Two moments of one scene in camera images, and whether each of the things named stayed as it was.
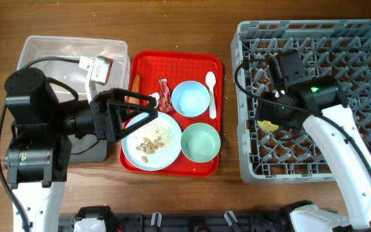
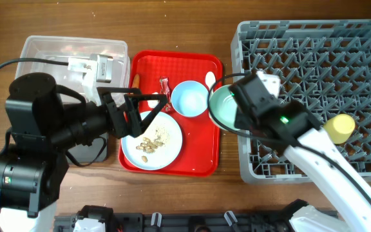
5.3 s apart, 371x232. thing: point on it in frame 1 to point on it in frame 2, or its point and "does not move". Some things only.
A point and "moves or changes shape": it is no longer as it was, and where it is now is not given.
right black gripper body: x=270 y=111 to x=241 y=120
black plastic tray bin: x=98 y=153 does not move
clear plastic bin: x=37 y=48 does not move
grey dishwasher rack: x=357 y=53 does not move
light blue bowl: x=190 y=98 does not move
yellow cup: x=267 y=125 moves or changes shape
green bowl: x=200 y=142 to x=223 y=105
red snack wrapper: x=165 y=98 does not move
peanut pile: x=149 y=147 does not move
